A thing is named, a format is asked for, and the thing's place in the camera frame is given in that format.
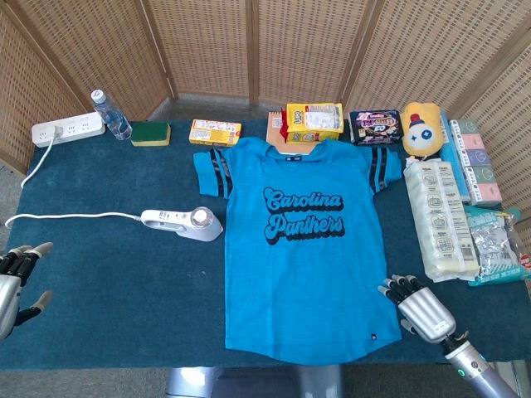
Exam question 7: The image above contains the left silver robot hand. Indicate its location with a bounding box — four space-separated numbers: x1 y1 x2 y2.
0 241 55 342

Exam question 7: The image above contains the yellow Lipo snack bag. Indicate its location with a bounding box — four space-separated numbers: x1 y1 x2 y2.
280 102 345 145

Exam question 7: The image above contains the white power strip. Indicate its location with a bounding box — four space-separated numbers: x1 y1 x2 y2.
32 110 106 148

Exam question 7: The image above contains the silver and teal bag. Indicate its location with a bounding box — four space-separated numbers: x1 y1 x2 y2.
462 205 531 288

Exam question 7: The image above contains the green and yellow sponge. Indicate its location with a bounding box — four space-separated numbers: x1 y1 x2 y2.
130 121 172 148

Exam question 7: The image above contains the dark teal tablecloth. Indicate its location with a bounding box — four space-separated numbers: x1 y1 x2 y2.
0 119 531 371

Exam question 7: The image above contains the blue Carolina Panthers t-shirt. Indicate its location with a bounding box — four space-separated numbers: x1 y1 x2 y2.
192 136 404 366

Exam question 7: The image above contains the white handheld steam iron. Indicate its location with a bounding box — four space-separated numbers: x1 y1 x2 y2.
140 206 224 244

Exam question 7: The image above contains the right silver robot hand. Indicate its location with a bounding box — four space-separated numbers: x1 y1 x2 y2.
377 273 458 344

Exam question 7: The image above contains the white tissue pack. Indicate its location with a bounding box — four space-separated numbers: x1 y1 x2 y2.
403 159 480 284

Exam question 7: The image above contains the dark sanitary pad package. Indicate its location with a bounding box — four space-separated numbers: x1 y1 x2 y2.
348 109 405 147

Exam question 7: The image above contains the pastel tissue multipack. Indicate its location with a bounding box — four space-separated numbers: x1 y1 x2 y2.
449 119 504 207

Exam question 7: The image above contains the light blue long package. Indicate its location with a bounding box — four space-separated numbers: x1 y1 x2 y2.
438 109 472 200

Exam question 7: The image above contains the brown spiral notebook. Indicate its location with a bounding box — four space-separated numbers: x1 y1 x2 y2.
265 110 317 147

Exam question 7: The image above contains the white cable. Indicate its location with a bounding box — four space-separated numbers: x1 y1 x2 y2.
4 124 144 229

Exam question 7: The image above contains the yellow plush toy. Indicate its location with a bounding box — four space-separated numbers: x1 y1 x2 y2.
400 101 444 161

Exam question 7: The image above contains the clear plastic water bottle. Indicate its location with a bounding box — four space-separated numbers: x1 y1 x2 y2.
90 89 134 142

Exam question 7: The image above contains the woven rattan folding screen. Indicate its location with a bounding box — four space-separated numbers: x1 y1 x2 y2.
0 0 531 219

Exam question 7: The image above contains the yellow cardboard box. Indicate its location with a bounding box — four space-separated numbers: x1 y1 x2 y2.
188 119 243 148

